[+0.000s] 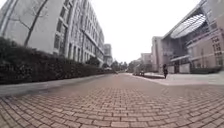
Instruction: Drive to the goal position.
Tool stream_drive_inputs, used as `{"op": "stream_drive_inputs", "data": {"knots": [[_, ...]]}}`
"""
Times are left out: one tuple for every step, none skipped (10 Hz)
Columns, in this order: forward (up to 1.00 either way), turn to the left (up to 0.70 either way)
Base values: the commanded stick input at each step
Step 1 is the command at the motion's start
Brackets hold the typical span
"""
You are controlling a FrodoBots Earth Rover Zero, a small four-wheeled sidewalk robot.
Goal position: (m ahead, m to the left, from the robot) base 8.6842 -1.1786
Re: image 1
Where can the pale paved plaza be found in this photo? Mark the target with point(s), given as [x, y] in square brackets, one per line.
[196, 79]

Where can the building with glass canopy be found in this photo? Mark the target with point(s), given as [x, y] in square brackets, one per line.
[196, 43]

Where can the distant trees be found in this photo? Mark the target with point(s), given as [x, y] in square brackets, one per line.
[121, 65]

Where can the distant grey building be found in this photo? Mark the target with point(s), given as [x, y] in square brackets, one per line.
[107, 53]

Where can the distant pale building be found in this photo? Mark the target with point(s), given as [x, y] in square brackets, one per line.
[146, 58]

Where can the red brick path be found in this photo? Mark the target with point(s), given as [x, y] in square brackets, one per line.
[116, 100]

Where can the grey multi-storey building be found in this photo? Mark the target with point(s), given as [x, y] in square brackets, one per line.
[66, 26]

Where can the dark green hedge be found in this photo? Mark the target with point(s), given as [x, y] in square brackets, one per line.
[40, 68]

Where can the person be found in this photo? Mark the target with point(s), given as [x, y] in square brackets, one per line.
[165, 71]

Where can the bare tree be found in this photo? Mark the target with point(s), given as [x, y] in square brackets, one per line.
[34, 20]

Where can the pale paved strip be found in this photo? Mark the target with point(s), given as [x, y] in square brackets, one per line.
[36, 86]

